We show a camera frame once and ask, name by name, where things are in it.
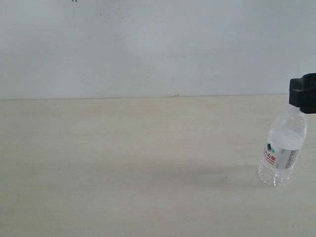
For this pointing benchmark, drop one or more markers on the small clear water bottle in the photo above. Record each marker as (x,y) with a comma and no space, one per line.
(283,146)

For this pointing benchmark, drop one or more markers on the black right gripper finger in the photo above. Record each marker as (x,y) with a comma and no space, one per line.
(302,93)

